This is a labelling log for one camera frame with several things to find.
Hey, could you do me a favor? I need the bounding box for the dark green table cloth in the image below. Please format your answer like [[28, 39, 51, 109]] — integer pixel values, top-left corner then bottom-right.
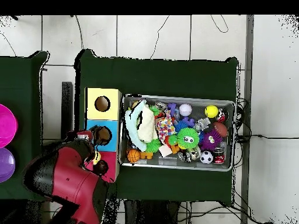
[[73, 48, 239, 207], [0, 50, 54, 202]]

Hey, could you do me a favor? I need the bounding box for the green spiky googly-eyed ball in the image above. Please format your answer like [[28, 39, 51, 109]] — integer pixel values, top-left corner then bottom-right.
[[176, 127, 200, 150]]

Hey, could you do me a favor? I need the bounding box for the colourful patterned cloth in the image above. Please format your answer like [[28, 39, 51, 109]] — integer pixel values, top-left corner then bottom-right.
[[155, 111, 176, 142]]

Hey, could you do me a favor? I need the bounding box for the thin black cable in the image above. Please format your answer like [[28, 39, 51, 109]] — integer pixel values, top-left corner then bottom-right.
[[210, 15, 229, 33], [74, 15, 85, 50], [149, 15, 170, 60]]

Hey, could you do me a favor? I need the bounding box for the small orange basketball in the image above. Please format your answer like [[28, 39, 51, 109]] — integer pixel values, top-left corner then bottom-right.
[[127, 149, 141, 163]]

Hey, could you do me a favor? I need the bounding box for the mint waffle cloth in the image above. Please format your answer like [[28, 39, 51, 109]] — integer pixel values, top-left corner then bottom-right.
[[124, 99, 151, 152]]

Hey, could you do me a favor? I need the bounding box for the cream waffle cloth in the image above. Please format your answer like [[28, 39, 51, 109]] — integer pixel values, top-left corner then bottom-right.
[[137, 106, 159, 144]]

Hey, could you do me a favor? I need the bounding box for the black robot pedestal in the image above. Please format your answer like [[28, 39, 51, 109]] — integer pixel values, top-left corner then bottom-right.
[[116, 199, 181, 224]]

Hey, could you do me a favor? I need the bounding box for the wooden box with three holes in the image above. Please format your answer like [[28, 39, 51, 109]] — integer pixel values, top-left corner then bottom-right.
[[82, 87, 123, 183]]

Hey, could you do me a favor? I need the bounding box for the purple spiky googly-eyed toy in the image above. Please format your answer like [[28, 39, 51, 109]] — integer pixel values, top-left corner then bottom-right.
[[200, 129, 223, 151]]

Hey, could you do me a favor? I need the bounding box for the yellow ball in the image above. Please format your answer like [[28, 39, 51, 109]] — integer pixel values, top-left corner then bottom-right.
[[204, 104, 219, 118]]

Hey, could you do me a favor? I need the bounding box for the purple plastic bowl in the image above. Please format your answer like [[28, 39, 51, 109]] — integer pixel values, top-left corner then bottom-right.
[[0, 147, 16, 183]]

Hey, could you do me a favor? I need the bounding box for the yellow duck plush toy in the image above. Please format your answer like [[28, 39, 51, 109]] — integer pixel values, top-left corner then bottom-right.
[[92, 150, 102, 166]]

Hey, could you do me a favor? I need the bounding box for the small soccer ball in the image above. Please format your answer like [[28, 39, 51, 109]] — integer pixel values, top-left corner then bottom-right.
[[200, 150, 214, 165]]

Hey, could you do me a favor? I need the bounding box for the brown toy football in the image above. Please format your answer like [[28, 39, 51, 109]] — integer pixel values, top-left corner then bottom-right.
[[211, 121, 228, 138]]

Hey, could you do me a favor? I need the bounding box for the black power cable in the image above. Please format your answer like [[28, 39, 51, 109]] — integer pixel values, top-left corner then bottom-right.
[[235, 134, 299, 141]]

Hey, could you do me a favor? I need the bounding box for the magenta plastic bowl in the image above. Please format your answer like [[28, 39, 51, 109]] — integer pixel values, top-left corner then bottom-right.
[[0, 103, 19, 149]]

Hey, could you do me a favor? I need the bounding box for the white baseball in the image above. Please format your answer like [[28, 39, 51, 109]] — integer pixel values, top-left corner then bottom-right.
[[179, 103, 193, 117]]

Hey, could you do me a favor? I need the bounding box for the shallow wire mesh bin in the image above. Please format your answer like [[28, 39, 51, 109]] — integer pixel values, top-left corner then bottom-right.
[[118, 94, 236, 172]]

